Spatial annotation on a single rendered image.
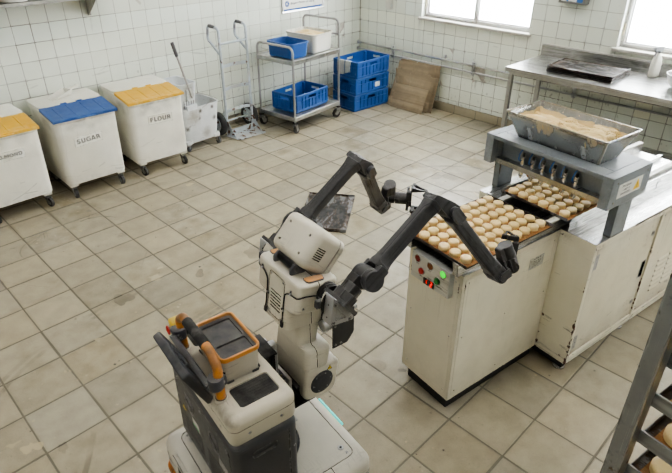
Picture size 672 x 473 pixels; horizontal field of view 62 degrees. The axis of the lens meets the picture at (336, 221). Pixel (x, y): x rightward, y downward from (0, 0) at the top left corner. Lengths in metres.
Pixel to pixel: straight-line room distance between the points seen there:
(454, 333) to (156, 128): 3.64
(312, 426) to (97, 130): 3.45
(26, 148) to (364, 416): 3.40
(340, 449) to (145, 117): 3.72
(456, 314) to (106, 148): 3.61
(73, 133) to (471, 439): 3.84
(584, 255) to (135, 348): 2.48
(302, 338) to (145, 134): 3.61
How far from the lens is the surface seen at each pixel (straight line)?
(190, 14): 6.22
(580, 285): 3.02
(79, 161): 5.24
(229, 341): 2.01
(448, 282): 2.51
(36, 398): 3.41
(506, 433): 3.01
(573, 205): 3.03
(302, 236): 1.94
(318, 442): 2.50
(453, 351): 2.74
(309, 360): 2.17
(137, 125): 5.37
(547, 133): 2.93
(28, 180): 5.14
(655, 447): 1.18
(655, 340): 1.03
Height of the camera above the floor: 2.23
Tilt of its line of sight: 30 degrees down
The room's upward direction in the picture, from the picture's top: straight up
